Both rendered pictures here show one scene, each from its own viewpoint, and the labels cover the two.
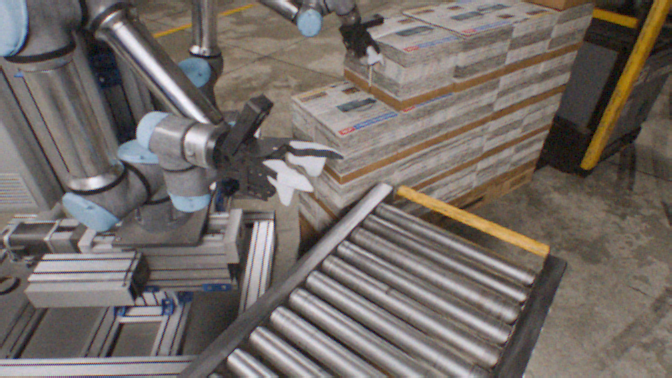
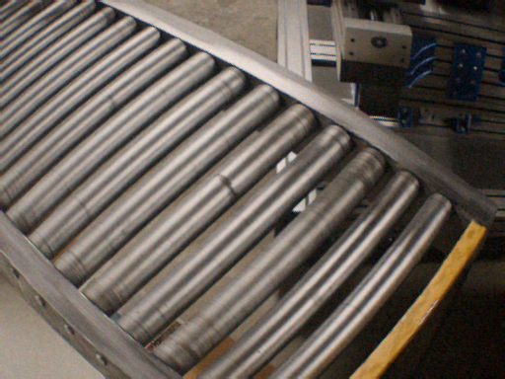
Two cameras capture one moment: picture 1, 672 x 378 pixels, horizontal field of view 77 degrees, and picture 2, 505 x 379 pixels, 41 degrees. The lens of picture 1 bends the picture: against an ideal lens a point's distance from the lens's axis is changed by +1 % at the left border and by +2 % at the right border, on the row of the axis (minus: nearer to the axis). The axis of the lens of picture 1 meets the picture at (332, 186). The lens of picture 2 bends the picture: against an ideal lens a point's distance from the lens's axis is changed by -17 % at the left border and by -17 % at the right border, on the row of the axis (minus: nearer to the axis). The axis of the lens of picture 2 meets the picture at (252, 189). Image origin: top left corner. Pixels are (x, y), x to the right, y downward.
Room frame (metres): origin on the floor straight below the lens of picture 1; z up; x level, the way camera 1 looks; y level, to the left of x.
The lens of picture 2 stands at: (0.68, -0.82, 1.61)
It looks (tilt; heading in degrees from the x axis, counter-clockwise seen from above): 50 degrees down; 92
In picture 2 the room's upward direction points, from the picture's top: 2 degrees clockwise
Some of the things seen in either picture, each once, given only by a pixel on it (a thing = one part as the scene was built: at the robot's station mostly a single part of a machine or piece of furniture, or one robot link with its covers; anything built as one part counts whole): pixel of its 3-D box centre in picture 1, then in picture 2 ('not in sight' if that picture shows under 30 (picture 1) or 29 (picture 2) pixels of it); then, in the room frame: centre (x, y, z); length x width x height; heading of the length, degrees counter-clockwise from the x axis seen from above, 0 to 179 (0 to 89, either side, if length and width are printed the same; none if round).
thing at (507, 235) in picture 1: (467, 218); (402, 334); (0.86, -0.38, 0.81); 0.43 x 0.03 x 0.02; 54
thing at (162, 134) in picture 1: (174, 138); not in sight; (0.64, 0.28, 1.21); 0.11 x 0.08 x 0.09; 66
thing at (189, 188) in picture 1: (192, 176); not in sight; (0.65, 0.27, 1.12); 0.11 x 0.08 x 0.11; 156
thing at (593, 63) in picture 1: (586, 84); not in sight; (2.60, -1.68, 0.40); 0.69 x 0.55 x 0.80; 34
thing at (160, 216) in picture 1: (161, 200); not in sight; (0.87, 0.47, 0.87); 0.15 x 0.15 x 0.10
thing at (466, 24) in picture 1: (455, 17); not in sight; (1.83, -0.52, 1.06); 0.37 x 0.29 x 0.01; 34
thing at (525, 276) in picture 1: (449, 241); (357, 312); (0.80, -0.32, 0.77); 0.47 x 0.05 x 0.05; 54
